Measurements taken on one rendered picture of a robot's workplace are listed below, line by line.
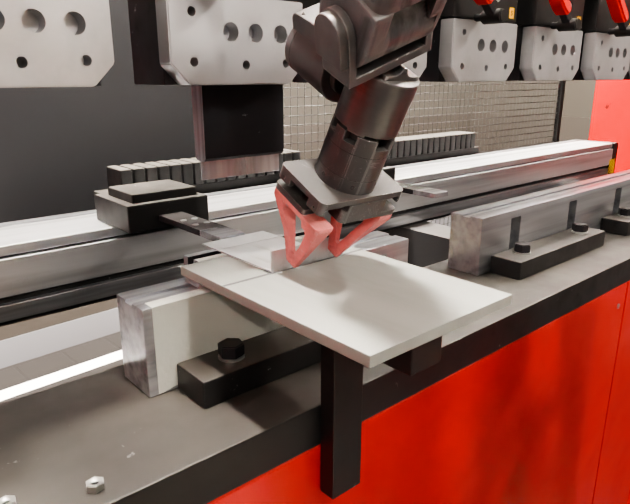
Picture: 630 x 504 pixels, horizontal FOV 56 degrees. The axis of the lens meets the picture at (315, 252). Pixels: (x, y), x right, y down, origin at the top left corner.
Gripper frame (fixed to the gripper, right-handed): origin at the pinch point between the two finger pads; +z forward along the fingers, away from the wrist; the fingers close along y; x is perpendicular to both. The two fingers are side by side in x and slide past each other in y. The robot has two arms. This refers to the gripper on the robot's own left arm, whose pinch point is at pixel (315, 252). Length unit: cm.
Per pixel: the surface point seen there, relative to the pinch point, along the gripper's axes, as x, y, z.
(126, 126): -58, -7, 21
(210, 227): -16.1, 0.9, 9.4
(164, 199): -26.8, 1.3, 12.9
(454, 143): -43, -88, 22
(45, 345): -146, -27, 185
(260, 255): -4.6, 2.6, 3.8
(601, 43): -17, -71, -16
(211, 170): -12.6, 5.3, -1.9
